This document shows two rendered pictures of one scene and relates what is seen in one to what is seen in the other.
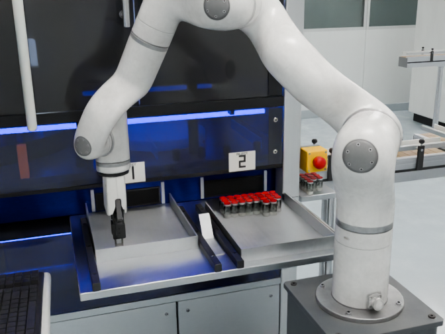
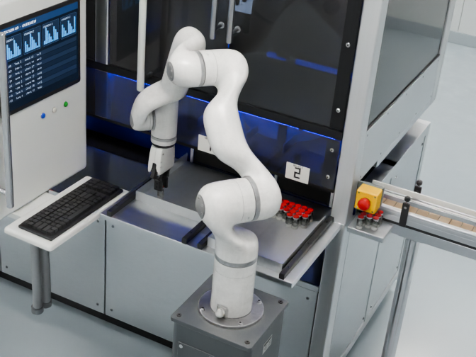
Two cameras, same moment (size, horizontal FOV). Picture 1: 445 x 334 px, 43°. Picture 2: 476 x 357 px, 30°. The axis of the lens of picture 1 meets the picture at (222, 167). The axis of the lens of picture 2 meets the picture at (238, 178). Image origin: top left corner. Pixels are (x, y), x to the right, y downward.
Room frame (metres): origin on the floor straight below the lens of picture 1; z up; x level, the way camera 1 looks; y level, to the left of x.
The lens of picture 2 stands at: (-0.43, -1.66, 2.43)
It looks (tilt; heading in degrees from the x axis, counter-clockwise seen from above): 29 degrees down; 42
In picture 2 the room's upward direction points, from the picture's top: 5 degrees clockwise
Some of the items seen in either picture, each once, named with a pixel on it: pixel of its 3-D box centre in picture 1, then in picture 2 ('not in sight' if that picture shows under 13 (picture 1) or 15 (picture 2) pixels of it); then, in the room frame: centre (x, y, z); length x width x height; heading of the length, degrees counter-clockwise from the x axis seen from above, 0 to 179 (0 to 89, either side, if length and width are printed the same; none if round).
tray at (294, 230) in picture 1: (265, 222); (268, 230); (1.46, -0.12, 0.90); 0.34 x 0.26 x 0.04; 16
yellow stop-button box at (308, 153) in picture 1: (312, 158); (369, 197); (1.75, -0.29, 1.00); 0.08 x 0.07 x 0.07; 17
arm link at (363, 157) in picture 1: (365, 173); (228, 220); (1.08, -0.29, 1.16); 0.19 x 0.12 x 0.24; 158
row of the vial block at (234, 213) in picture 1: (252, 207); (282, 214); (1.57, -0.09, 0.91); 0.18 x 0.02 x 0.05; 106
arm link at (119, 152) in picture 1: (109, 133); (163, 115); (1.34, 0.27, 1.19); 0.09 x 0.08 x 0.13; 156
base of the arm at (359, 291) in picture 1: (361, 262); (233, 282); (1.11, -0.30, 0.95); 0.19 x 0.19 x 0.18
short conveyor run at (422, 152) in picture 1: (366, 160); (460, 224); (1.97, -0.52, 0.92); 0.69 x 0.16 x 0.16; 107
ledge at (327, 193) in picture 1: (310, 190); (372, 225); (1.80, -0.29, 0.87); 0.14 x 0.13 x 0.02; 17
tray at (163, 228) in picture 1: (138, 224); (193, 185); (1.47, 0.24, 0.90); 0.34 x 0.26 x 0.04; 17
